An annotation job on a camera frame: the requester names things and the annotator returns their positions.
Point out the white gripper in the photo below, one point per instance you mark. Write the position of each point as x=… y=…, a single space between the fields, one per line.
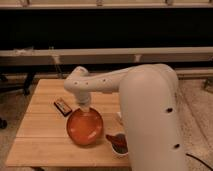
x=84 y=103

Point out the orange ceramic bowl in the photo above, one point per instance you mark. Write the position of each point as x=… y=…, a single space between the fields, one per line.
x=84 y=128

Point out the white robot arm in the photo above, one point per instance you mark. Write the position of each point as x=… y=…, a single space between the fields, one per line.
x=147 y=96

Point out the dark chocolate bar package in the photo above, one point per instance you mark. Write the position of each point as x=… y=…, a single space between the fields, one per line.
x=63 y=107

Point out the white rectangular box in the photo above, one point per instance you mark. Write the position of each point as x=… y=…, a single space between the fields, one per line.
x=119 y=118

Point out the white cup with brown contents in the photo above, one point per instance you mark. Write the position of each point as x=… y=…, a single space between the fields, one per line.
x=118 y=144

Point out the wooden table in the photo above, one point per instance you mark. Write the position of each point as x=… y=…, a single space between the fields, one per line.
x=42 y=140

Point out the white horizontal rail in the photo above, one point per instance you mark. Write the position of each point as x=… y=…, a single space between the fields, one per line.
x=107 y=55

